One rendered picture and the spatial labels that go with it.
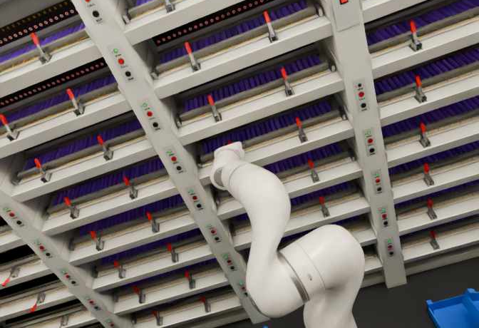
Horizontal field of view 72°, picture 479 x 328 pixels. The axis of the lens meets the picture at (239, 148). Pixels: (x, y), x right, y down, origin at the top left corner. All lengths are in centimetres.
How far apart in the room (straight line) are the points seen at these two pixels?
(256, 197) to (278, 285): 15
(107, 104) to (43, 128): 25
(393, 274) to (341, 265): 120
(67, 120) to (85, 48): 27
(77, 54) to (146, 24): 24
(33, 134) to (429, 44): 137
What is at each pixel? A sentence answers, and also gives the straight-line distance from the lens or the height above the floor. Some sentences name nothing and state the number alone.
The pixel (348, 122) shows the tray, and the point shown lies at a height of 94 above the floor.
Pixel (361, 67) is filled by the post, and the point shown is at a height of 114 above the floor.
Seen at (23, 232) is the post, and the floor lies 96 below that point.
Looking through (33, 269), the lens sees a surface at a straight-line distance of 182.
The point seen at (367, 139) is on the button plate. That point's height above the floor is 87.
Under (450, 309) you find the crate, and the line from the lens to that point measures 184.
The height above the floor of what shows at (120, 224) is 79.
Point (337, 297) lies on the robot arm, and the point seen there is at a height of 98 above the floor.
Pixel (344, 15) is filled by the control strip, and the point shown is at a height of 132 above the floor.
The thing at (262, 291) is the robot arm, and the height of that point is 108.
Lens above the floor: 156
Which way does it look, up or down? 27 degrees down
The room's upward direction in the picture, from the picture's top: 23 degrees counter-clockwise
